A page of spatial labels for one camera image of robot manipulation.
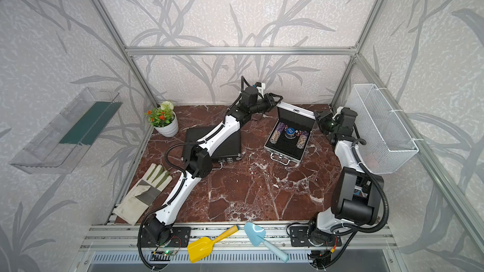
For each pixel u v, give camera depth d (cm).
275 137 101
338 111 81
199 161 64
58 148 63
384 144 61
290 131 105
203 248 71
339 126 68
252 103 77
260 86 87
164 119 95
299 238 73
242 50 95
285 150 96
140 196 84
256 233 75
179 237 73
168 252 71
